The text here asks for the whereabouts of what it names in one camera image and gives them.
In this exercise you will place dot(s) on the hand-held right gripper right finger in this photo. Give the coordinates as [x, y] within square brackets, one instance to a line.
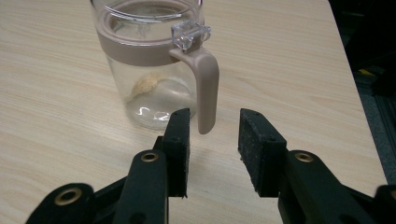
[264, 155]

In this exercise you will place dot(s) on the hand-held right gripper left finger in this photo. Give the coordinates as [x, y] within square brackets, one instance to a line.
[146, 186]

